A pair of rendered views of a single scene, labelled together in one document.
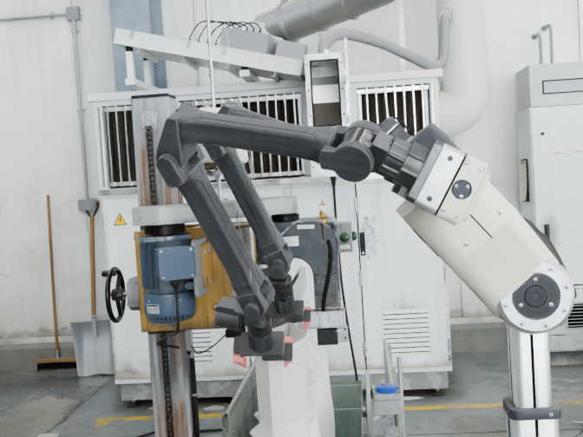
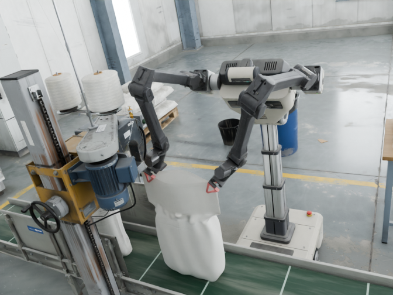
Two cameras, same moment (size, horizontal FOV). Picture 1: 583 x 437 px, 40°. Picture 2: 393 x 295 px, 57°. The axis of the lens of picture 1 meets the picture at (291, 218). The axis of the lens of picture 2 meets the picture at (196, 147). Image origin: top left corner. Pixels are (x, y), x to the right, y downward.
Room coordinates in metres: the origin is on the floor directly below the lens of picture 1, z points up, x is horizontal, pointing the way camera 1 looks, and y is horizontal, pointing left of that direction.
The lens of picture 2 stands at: (1.27, 1.52, 2.03)
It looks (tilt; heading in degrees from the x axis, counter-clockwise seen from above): 26 degrees down; 296
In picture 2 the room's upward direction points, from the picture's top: 10 degrees counter-clockwise
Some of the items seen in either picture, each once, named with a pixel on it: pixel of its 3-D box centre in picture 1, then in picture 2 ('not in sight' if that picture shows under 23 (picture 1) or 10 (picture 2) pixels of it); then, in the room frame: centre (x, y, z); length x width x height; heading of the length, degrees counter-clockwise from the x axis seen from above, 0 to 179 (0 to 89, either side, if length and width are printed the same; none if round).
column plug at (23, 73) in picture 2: (153, 97); (19, 74); (2.57, 0.41, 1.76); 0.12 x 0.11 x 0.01; 85
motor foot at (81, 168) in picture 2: not in sight; (85, 172); (2.41, 0.40, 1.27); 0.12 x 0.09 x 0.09; 85
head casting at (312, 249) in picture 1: (301, 257); (111, 141); (2.56, -0.02, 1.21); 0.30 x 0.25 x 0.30; 175
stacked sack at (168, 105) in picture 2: not in sight; (157, 110); (4.03, -2.98, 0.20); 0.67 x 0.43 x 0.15; 85
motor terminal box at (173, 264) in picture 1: (174, 266); (127, 171); (2.23, 0.33, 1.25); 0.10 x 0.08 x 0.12; 110
